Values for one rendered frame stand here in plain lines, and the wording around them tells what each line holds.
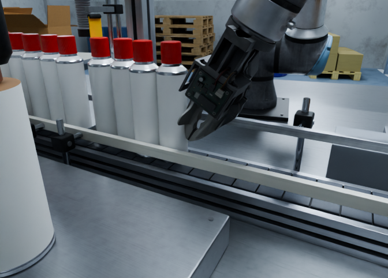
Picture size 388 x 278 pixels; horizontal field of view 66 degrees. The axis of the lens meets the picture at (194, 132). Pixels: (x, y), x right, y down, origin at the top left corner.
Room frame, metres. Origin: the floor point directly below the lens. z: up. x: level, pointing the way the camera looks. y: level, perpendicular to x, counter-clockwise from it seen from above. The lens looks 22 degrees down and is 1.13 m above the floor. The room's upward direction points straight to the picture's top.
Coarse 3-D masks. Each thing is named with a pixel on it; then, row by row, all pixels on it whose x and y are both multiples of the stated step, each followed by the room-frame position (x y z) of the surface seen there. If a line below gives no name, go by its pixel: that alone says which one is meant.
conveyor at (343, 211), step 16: (80, 144) 0.55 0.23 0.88; (96, 144) 0.55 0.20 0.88; (144, 160) 0.48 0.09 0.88; (160, 160) 0.48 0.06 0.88; (208, 176) 0.42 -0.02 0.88; (224, 176) 0.42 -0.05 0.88; (304, 176) 0.42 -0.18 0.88; (256, 192) 0.38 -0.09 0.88; (272, 192) 0.38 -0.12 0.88; (288, 192) 0.38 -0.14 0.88; (368, 192) 0.38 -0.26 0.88; (320, 208) 0.34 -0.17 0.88; (336, 208) 0.34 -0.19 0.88; (352, 208) 0.34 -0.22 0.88; (384, 224) 0.31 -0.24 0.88
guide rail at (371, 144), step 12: (204, 120) 0.50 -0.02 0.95; (240, 120) 0.47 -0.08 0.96; (252, 120) 0.47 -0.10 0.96; (276, 132) 0.44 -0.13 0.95; (288, 132) 0.43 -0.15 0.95; (300, 132) 0.43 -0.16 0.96; (312, 132) 0.42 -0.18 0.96; (324, 132) 0.42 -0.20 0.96; (348, 144) 0.39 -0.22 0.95; (360, 144) 0.39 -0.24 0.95; (372, 144) 0.38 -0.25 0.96; (384, 144) 0.38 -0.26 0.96
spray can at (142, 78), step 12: (144, 48) 0.50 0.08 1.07; (144, 60) 0.50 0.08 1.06; (132, 72) 0.49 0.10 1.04; (144, 72) 0.49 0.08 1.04; (132, 84) 0.50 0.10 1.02; (144, 84) 0.49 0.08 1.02; (132, 96) 0.50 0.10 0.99; (144, 96) 0.49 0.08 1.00; (156, 96) 0.50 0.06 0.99; (132, 108) 0.50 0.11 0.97; (144, 108) 0.49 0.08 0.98; (156, 108) 0.50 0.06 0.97; (144, 120) 0.49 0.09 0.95; (156, 120) 0.50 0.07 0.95; (144, 132) 0.49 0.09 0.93; (156, 132) 0.50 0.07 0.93; (156, 144) 0.49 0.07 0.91; (144, 156) 0.49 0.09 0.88
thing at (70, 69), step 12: (60, 36) 0.59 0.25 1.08; (72, 36) 0.60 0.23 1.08; (60, 48) 0.59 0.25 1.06; (72, 48) 0.59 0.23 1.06; (60, 60) 0.58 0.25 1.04; (72, 60) 0.58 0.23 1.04; (60, 72) 0.58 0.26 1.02; (72, 72) 0.58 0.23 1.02; (84, 72) 0.61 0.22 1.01; (60, 84) 0.58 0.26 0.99; (72, 84) 0.58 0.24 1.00; (84, 84) 0.60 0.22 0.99; (72, 96) 0.58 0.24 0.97; (84, 96) 0.59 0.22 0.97; (72, 108) 0.58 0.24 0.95; (84, 108) 0.59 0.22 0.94; (72, 120) 0.58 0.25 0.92; (84, 120) 0.59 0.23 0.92
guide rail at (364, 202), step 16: (48, 128) 0.59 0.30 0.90; (80, 128) 0.55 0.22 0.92; (112, 144) 0.51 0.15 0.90; (128, 144) 0.49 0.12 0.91; (144, 144) 0.47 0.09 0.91; (176, 160) 0.44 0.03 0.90; (192, 160) 0.43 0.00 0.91; (208, 160) 0.41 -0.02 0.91; (224, 160) 0.41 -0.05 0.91; (240, 176) 0.39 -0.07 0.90; (256, 176) 0.38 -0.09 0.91; (272, 176) 0.37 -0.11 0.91; (288, 176) 0.37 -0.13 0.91; (304, 192) 0.35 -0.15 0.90; (320, 192) 0.34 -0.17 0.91; (336, 192) 0.33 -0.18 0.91; (352, 192) 0.33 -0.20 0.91; (368, 208) 0.31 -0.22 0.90; (384, 208) 0.30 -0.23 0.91
